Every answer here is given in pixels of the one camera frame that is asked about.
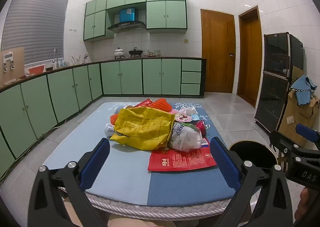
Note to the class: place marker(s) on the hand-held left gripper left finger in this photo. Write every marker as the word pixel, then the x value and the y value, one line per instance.
pixel 96 162

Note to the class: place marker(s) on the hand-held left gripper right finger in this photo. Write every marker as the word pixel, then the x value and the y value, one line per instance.
pixel 223 164

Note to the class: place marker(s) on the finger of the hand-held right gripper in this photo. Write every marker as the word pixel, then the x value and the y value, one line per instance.
pixel 307 133
pixel 281 142

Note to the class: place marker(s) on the black bin with gold rim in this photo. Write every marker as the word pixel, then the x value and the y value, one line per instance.
pixel 252 152

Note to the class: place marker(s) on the red snack packet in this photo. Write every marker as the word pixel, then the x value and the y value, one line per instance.
pixel 180 160

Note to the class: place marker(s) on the white plastic bag green print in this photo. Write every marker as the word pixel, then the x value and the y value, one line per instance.
pixel 187 138

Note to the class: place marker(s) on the red soda can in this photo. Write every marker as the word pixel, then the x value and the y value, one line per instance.
pixel 201 125

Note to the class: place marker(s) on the orange foam mesh net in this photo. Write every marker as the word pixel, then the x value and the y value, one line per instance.
pixel 114 119
pixel 160 104

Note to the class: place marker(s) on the light blue drink carton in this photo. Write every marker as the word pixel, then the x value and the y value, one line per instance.
pixel 195 117

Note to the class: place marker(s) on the yellow plastic bag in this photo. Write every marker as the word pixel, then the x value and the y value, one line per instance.
pixel 142 127

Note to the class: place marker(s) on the pink cartoon sticker card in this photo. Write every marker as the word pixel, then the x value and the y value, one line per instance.
pixel 183 117

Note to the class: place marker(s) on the white tissue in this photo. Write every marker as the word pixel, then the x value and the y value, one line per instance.
pixel 187 111

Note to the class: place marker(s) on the red paper cup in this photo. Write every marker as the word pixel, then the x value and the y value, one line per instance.
pixel 143 103

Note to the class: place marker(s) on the person's right hand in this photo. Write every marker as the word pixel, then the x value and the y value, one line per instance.
pixel 303 199

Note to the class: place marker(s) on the large cardboard box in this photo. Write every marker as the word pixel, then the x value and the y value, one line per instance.
pixel 292 117

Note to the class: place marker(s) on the blue tree print tablecloth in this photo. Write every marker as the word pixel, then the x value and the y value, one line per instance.
pixel 120 182

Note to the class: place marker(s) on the blue scalloped cloth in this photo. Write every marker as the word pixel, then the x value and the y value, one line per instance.
pixel 303 89

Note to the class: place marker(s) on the black glass disinfection cabinet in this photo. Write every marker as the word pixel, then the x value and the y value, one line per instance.
pixel 275 79

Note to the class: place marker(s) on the grey striped table pad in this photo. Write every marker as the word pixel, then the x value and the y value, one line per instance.
pixel 160 208

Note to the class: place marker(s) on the plain wooden door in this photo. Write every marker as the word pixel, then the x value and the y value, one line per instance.
pixel 250 56

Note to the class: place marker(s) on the green base cabinets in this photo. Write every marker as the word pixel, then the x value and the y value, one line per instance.
pixel 130 76

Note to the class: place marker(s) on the utensil holder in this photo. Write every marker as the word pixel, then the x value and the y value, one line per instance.
pixel 76 61

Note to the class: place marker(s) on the red plastic basin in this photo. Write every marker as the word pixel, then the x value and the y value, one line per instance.
pixel 36 69

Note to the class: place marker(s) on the white cooking pot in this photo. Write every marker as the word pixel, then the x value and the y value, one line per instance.
pixel 119 52

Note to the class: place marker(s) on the chrome faucet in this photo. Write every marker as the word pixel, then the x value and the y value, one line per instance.
pixel 56 54

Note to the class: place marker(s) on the black wok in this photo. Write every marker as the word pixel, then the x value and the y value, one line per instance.
pixel 135 52

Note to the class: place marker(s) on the brown cardboard panel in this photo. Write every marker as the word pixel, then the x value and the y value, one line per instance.
pixel 19 66

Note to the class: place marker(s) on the row of jars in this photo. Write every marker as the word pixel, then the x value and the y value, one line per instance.
pixel 155 53

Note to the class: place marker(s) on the black range hood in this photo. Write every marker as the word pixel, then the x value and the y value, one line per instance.
pixel 127 26

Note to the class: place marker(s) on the grey window blind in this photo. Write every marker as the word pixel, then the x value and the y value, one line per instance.
pixel 35 24

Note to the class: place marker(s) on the green wall cabinets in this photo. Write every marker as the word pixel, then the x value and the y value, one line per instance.
pixel 165 14

